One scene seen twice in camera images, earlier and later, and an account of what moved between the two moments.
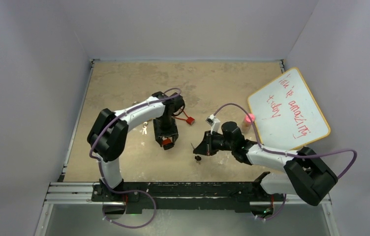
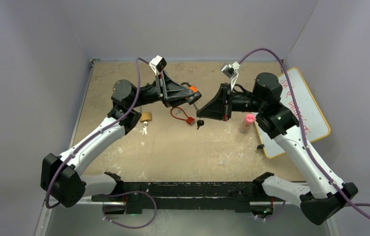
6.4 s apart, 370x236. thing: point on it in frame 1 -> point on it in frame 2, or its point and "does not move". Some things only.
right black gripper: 206,146 -> 218,109
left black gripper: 160,133 -> 170,93
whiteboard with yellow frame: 287,115 does not move
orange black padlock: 168,144 -> 197,95
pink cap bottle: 247,123 does not move
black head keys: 198,158 -> 200,123
